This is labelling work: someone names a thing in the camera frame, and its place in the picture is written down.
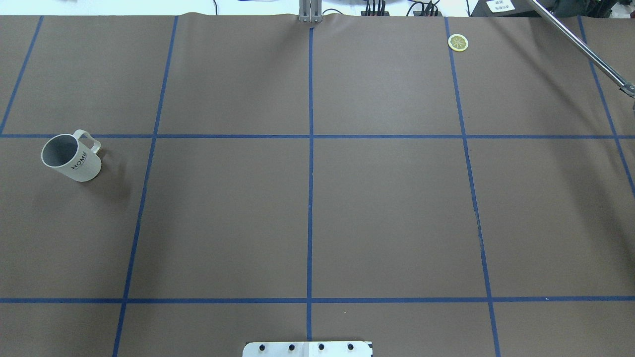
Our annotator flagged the white mug grey inside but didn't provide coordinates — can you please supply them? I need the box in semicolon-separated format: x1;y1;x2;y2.
41;129;102;182

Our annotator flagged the metal reacher grabber tool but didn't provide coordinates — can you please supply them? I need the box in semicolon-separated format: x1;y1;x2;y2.
527;0;635;99

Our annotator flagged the aluminium frame post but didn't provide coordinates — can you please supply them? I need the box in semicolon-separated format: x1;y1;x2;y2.
299;0;323;23

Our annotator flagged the black cable hub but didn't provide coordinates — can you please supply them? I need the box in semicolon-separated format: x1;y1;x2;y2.
360;0;390;17
406;0;443;17

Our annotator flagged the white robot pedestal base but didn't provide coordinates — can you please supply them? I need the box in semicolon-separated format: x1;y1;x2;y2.
242;341;374;357

